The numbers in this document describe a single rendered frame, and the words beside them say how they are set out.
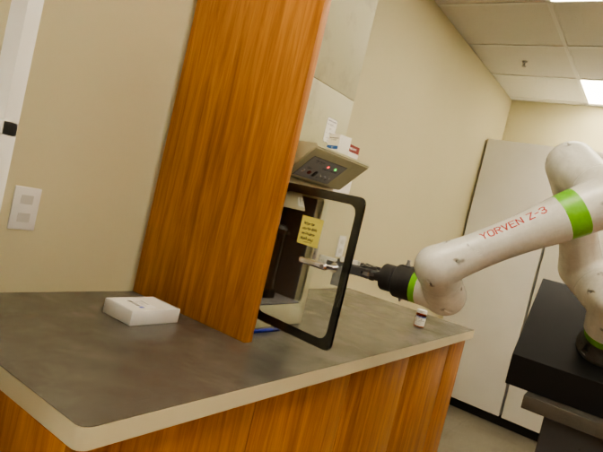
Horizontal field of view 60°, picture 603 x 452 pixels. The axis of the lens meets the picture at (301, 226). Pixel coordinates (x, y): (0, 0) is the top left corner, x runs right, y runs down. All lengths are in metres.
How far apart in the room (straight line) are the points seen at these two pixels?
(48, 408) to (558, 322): 1.50
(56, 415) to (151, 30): 1.15
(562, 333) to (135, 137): 1.46
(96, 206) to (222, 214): 0.39
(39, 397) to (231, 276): 0.66
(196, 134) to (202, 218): 0.26
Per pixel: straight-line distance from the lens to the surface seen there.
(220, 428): 1.19
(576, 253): 1.69
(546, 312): 1.92
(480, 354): 4.48
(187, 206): 1.61
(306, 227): 1.40
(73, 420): 0.92
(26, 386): 1.02
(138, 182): 1.72
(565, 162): 1.47
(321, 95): 1.64
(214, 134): 1.58
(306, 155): 1.46
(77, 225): 1.64
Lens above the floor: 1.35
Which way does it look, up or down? 3 degrees down
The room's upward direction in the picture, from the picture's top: 13 degrees clockwise
